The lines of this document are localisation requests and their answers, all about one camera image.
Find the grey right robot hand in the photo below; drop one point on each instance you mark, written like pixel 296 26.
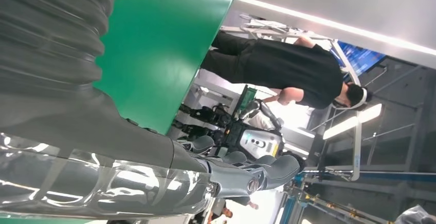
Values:
pixel 102 140

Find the green table mat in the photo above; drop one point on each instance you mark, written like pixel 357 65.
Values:
pixel 163 45

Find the small green board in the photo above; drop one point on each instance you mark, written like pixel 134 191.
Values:
pixel 248 98

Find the black humanoid robot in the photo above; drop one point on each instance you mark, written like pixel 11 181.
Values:
pixel 259 142

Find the standing person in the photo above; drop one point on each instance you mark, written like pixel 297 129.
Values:
pixel 289 69

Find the white strip light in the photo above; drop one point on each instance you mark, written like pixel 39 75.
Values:
pixel 351 122

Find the clear plastic bag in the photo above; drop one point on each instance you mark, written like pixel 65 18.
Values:
pixel 415 215

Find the blue wall screen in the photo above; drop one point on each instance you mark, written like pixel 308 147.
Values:
pixel 361 57

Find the blue metal frame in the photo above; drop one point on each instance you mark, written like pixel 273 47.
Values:
pixel 391 176

